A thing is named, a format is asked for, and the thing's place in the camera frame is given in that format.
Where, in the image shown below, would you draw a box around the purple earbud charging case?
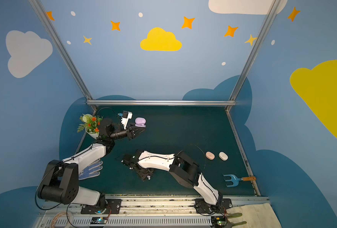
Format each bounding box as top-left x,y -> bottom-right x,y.
135,117 -> 146,128

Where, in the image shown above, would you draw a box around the pink earbud charging case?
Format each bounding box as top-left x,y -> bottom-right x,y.
205,152 -> 215,161

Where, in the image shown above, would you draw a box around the white earbud charging case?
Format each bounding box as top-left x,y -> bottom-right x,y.
219,152 -> 228,161

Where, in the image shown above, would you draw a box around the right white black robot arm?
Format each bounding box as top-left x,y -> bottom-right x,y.
122,151 -> 223,207

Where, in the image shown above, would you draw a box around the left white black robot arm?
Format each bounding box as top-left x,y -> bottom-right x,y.
35,117 -> 146,210

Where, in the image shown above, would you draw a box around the white pot with flowers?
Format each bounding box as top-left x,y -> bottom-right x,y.
77,114 -> 102,139

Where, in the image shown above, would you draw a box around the blue dotted work glove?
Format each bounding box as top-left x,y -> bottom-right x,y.
79,159 -> 103,181

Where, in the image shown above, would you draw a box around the left green controller board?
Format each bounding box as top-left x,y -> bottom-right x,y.
90,217 -> 108,225

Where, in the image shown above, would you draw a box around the green controller board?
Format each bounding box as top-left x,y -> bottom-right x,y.
90,217 -> 108,225
211,216 -> 227,228

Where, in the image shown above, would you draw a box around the right green controller board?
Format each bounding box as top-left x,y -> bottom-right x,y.
211,216 -> 227,228

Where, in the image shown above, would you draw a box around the blue garden fork tool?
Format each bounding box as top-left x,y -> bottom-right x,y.
223,174 -> 257,188

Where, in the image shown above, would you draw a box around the beige cloth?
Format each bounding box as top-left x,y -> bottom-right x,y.
227,203 -> 282,228

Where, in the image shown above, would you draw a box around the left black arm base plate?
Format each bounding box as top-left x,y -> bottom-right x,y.
81,199 -> 122,215

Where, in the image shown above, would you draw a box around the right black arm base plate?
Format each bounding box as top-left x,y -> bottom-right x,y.
194,199 -> 233,215

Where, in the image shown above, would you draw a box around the green handled pliers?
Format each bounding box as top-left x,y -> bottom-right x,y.
224,212 -> 247,228

